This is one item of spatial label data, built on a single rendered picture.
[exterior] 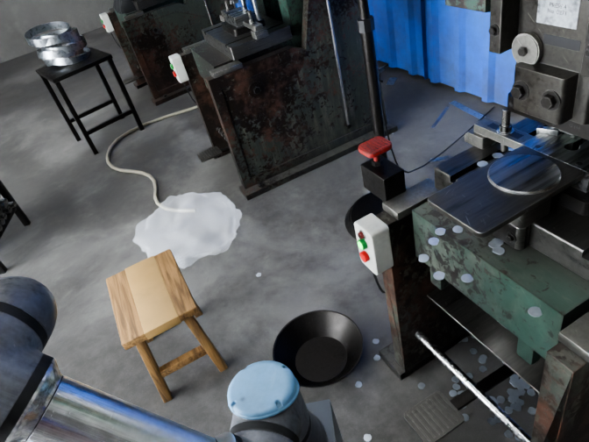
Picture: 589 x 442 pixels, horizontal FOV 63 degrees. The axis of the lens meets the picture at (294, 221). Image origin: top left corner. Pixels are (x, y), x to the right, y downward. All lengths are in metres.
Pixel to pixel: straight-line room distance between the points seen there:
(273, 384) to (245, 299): 1.12
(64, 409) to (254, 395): 0.29
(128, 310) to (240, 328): 0.44
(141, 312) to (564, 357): 1.16
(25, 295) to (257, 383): 0.37
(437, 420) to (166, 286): 0.90
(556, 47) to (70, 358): 1.87
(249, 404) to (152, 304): 0.83
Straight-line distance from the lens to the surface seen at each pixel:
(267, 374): 0.84
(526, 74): 0.92
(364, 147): 1.15
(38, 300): 0.74
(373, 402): 1.56
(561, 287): 0.97
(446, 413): 1.35
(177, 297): 1.56
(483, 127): 1.19
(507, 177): 0.97
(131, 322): 1.57
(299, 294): 1.87
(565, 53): 0.90
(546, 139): 1.09
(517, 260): 1.01
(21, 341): 0.71
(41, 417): 0.70
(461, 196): 0.93
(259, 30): 2.28
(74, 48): 3.46
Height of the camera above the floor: 1.35
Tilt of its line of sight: 38 degrees down
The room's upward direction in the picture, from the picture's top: 16 degrees counter-clockwise
